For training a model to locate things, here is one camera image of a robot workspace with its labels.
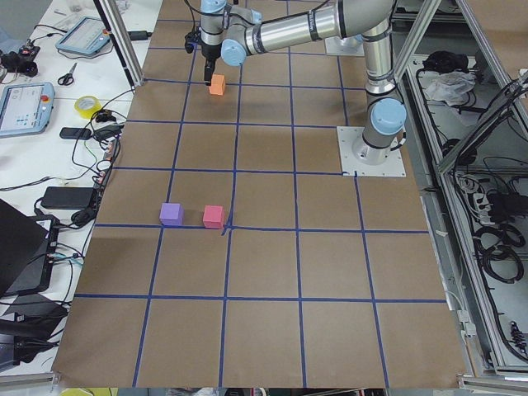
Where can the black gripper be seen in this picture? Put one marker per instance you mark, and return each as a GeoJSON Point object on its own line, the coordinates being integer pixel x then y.
{"type": "Point", "coordinates": [209, 51]}

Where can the orange foam block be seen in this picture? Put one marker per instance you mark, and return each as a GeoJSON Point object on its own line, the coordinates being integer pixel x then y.
{"type": "Point", "coordinates": [217, 85]}

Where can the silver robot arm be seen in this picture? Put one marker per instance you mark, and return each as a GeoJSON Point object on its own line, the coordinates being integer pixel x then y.
{"type": "Point", "coordinates": [233, 33]}

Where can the far blue teach pendant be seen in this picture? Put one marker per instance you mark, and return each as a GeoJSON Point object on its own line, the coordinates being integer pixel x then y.
{"type": "Point", "coordinates": [86, 38]}

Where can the blue teach pendant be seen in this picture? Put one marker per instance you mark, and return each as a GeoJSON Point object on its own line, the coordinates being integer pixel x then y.
{"type": "Point", "coordinates": [26, 108]}
{"type": "Point", "coordinates": [86, 38]}

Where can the yellow tape roll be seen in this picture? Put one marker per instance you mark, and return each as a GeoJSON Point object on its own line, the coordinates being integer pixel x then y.
{"type": "Point", "coordinates": [87, 106]}

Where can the pink foam block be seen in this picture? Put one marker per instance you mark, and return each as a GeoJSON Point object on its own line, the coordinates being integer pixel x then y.
{"type": "Point", "coordinates": [213, 216]}

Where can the purple foam block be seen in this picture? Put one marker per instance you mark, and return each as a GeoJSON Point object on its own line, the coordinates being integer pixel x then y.
{"type": "Point", "coordinates": [171, 214]}

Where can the black phone device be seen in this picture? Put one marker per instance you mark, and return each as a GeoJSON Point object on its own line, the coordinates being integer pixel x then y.
{"type": "Point", "coordinates": [75, 133]}

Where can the near blue teach pendant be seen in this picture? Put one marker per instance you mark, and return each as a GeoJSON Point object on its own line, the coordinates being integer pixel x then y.
{"type": "Point", "coordinates": [26, 108]}

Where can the black power adapter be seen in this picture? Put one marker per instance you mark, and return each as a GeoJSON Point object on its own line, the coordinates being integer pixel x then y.
{"type": "Point", "coordinates": [67, 198]}

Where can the white crumpled cloth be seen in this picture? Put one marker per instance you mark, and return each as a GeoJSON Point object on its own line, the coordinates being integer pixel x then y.
{"type": "Point", "coordinates": [452, 88]}

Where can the black laptop computer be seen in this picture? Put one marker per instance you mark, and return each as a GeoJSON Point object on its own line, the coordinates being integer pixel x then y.
{"type": "Point", "coordinates": [27, 245]}

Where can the wrist black camera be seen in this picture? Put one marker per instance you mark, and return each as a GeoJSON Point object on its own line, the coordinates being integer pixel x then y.
{"type": "Point", "coordinates": [192, 40]}

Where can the aluminium frame post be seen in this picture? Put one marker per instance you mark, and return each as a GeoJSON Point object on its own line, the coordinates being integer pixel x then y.
{"type": "Point", "coordinates": [115, 26]}

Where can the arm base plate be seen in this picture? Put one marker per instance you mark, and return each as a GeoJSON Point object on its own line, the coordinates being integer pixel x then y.
{"type": "Point", "coordinates": [360, 160]}
{"type": "Point", "coordinates": [351, 46]}

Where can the black handled scissors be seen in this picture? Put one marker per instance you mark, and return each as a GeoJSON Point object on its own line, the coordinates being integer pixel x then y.
{"type": "Point", "coordinates": [67, 79]}

